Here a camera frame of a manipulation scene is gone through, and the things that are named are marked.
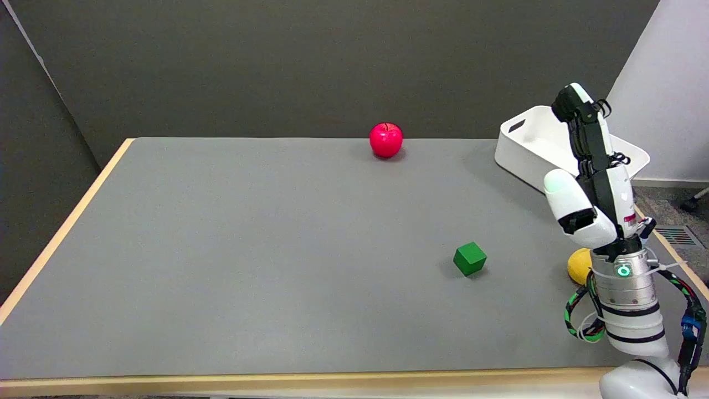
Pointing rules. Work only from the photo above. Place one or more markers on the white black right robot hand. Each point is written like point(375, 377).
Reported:
point(595, 188)

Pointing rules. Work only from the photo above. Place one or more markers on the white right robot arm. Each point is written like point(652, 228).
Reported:
point(631, 310)

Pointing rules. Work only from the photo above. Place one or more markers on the black chair caster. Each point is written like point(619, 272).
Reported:
point(692, 203)

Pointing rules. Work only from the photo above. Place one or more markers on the yellow pear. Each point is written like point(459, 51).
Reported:
point(579, 266)

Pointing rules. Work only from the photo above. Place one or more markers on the floor vent grille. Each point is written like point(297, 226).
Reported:
point(677, 236)

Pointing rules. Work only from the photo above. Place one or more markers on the red apple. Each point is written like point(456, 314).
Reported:
point(386, 140)

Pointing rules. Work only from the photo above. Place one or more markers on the green cube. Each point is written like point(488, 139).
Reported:
point(469, 258)

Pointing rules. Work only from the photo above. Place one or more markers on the white plastic bin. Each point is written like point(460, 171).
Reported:
point(545, 149)

